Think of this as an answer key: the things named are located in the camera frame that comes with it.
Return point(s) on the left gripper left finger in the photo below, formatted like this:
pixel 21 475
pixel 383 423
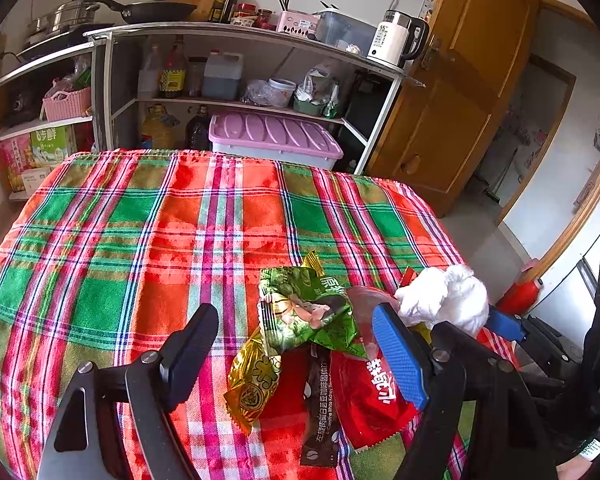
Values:
pixel 85 441

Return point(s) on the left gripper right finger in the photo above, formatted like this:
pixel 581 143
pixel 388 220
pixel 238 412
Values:
pixel 438 375

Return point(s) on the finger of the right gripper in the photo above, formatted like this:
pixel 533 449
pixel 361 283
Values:
pixel 507 324

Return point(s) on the white plastic bag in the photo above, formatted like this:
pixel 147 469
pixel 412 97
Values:
pixel 452 295

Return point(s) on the green snack wrapper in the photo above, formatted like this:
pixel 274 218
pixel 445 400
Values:
pixel 298 305

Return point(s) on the metal kitchen shelf unit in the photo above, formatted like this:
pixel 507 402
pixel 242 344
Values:
pixel 113 75

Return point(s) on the right hand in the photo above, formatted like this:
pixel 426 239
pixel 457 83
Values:
pixel 574 469

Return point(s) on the red bottle on floor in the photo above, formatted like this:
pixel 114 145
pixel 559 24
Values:
pixel 520 297

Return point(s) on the red snack wrapper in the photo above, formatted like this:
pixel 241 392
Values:
pixel 368 403

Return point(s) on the gold snack wrapper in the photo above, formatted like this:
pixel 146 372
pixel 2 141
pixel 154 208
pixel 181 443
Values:
pixel 252 380

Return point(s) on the plaid tablecloth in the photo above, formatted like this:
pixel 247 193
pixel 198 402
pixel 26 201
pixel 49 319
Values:
pixel 117 250

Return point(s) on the black coffee stick wrapper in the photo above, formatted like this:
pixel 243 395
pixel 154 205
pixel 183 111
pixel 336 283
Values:
pixel 320 446

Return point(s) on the clear pink plastic wrapper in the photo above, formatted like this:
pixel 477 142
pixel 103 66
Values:
pixel 363 301

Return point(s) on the green milk carton box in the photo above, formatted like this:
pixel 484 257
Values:
pixel 51 146

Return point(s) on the pink woven basket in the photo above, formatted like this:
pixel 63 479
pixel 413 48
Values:
pixel 67 104

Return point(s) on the purple lid storage bin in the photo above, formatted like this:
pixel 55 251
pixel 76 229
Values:
pixel 274 137

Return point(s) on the wooden door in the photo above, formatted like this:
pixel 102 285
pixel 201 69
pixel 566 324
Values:
pixel 437 133

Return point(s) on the white electric kettle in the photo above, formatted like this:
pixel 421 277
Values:
pixel 399 38

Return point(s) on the soy sauce bottle yellow label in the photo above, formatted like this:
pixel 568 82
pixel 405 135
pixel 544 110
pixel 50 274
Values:
pixel 173 74

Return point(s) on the dark liquid plastic jug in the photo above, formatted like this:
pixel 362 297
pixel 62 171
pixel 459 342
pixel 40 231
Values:
pixel 222 75

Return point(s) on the clear plastic storage box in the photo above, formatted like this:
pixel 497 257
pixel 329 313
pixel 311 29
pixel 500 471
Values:
pixel 343 32

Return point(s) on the black frying pan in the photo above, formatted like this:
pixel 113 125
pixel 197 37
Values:
pixel 152 11

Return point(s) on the steel steamer pot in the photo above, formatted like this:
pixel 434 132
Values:
pixel 68 14

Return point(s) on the pink utensil holder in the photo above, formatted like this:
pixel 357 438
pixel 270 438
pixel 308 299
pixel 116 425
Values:
pixel 296 23

